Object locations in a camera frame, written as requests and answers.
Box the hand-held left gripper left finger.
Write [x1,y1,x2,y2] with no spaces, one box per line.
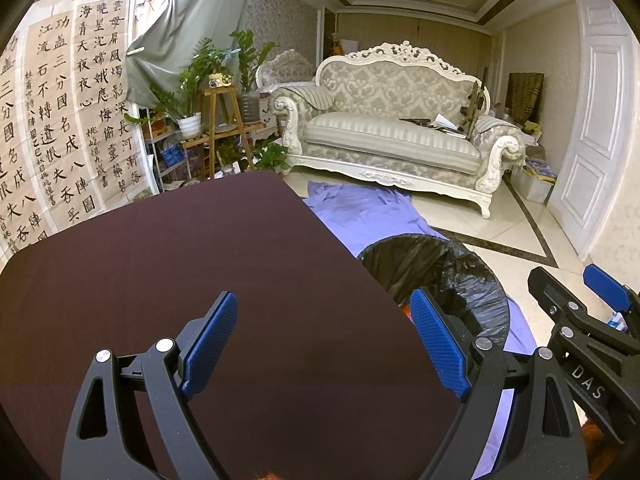
[60,291,239,480]

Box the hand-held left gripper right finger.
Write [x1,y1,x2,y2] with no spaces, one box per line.
[409,287,588,480]

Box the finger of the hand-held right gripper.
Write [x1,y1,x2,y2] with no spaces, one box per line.
[528,266,608,346]
[582,262,640,333]

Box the bin with black bag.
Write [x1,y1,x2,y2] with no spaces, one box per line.
[357,234,512,356]

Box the grey storage box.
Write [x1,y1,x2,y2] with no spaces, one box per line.
[515,160,558,205]

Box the white panelled door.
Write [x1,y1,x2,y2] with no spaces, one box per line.
[547,0,636,261]

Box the purple cloth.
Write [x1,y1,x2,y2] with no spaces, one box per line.
[302,180,538,480]

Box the metal shelf rack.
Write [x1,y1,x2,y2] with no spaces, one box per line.
[145,120,193,193]

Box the small green plant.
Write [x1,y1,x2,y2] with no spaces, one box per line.
[252,141,291,171]

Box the dark framed panel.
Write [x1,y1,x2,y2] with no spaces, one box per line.
[507,72,545,126]

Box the stack of papers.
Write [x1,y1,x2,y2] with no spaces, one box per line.
[400,114,468,137]

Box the camouflage toy gun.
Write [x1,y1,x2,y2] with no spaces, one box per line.
[460,67,491,133]

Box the white carved sofa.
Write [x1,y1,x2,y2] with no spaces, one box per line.
[268,41,527,218]

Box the leafy plant in white pot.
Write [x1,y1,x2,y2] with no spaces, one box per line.
[125,37,226,138]

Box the wooden plant stand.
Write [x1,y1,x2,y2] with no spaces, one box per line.
[181,86,266,178]

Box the striped throw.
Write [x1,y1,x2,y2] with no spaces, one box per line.
[275,85,335,111]

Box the tall green plant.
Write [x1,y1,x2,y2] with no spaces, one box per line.
[229,29,277,123]

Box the white carved armchair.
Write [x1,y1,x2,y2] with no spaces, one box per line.
[256,49,317,86]

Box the grey curtain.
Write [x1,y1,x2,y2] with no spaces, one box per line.
[125,0,256,108]

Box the calligraphy wall hanging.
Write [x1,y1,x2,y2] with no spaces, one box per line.
[0,0,151,261]

